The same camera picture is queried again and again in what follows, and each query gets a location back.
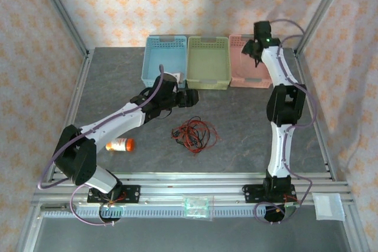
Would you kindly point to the aluminium table edge rail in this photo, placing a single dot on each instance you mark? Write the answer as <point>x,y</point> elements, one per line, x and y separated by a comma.
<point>79,86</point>
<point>313,110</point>

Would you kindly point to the aluminium rail frame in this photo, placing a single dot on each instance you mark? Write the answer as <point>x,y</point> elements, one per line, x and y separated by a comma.
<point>192,187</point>

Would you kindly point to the clear plastic bag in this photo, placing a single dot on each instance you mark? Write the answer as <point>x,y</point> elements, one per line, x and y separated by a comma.
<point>196,206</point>

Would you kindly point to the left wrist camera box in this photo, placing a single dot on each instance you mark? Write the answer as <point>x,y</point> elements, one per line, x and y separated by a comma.
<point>177,77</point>

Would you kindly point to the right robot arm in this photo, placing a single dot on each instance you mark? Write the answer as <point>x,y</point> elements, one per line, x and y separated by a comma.
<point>279,151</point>

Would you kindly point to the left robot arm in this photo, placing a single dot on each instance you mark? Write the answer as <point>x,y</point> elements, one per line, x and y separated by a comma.
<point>118,119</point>

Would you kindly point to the green plastic basket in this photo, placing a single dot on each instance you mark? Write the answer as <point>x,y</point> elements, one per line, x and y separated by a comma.
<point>208,63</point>

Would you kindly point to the pink plastic basket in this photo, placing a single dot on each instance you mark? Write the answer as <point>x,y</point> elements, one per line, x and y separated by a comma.
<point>242,69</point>

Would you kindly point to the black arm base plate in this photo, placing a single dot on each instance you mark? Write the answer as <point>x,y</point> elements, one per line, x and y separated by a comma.
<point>254,194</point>
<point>130,194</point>

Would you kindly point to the orange pill bottle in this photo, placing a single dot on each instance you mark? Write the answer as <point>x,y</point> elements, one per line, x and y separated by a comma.
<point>118,144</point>

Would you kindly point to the blue plastic basket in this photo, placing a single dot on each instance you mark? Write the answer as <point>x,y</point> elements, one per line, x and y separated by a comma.
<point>164,63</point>

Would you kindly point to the aluminium frame post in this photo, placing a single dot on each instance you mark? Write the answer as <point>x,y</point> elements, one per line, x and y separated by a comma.
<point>322,13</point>
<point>59,7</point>

